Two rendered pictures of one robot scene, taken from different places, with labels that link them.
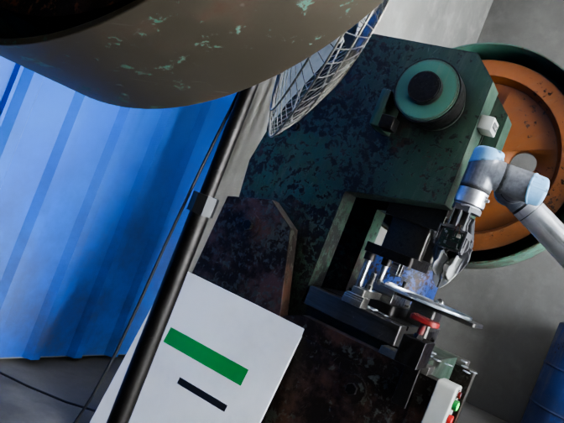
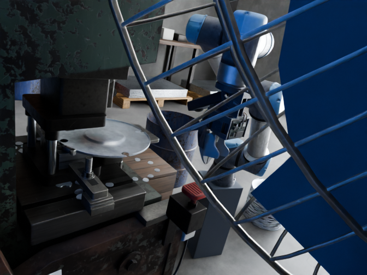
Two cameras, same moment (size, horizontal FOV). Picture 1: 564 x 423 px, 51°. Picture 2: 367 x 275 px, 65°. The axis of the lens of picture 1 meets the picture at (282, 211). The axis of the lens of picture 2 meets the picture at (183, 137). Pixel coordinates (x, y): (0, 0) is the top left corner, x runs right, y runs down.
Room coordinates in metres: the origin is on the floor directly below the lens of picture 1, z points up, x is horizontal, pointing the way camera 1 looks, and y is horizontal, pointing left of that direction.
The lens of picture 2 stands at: (1.40, 0.24, 1.16)
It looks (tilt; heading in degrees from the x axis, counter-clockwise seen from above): 22 degrees down; 284
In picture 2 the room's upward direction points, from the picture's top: 13 degrees clockwise
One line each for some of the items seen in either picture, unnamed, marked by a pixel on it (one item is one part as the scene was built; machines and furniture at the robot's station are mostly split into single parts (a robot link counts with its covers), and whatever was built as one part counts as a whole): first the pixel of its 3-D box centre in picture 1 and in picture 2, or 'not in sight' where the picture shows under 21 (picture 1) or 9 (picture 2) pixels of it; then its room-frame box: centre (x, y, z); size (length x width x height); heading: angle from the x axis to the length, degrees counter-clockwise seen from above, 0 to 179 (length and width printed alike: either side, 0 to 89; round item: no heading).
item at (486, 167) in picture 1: (483, 170); (244, 40); (1.47, -0.43, 1.15); 0.09 x 0.08 x 0.11; 80
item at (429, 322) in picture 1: (420, 331); (193, 199); (1.49, -0.43, 0.72); 0.07 x 0.06 x 0.08; 60
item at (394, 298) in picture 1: (387, 293); (65, 147); (1.89, -0.40, 0.76); 0.15 x 0.09 x 0.05; 150
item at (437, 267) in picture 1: (436, 267); (210, 151); (1.48, -0.41, 0.89); 0.06 x 0.03 x 0.09; 150
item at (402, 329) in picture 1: (376, 316); (62, 172); (1.89, -0.40, 0.68); 0.45 x 0.30 x 0.06; 150
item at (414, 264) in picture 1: (396, 261); (63, 114); (1.90, -0.40, 0.86); 0.20 x 0.16 x 0.05; 150
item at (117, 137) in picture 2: (425, 300); (104, 135); (1.83, -0.51, 0.78); 0.29 x 0.29 x 0.01
